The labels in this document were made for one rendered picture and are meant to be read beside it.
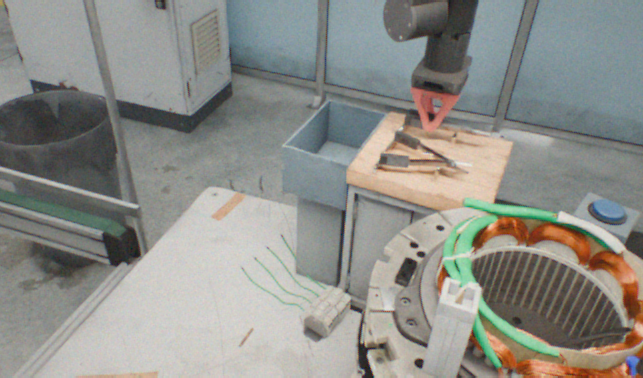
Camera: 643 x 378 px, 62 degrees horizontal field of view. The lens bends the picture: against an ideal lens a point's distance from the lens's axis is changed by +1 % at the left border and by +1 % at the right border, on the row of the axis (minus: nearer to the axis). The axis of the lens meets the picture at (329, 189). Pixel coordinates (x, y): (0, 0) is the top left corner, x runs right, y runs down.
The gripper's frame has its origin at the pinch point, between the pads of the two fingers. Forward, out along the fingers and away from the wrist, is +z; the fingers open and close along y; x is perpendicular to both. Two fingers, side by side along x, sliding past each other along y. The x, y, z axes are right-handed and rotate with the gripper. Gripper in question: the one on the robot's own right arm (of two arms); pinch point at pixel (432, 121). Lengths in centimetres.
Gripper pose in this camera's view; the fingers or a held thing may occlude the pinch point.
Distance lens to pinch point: 82.6
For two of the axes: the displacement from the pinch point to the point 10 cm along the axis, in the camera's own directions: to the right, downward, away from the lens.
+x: 9.2, 2.7, -2.8
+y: -3.8, 5.4, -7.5
